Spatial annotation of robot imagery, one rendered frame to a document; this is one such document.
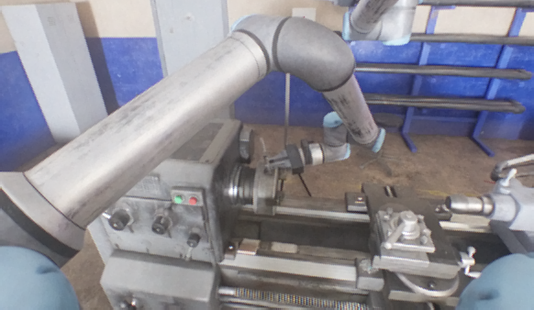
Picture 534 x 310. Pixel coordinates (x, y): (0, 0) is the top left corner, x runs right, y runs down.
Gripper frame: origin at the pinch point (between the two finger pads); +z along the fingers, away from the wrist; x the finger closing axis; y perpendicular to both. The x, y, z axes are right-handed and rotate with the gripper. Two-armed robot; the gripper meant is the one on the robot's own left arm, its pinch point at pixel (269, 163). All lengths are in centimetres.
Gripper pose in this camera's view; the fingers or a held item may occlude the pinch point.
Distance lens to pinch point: 116.0
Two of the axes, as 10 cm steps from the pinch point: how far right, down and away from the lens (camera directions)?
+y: 1.0, 6.6, 7.4
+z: -9.8, 2.0, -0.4
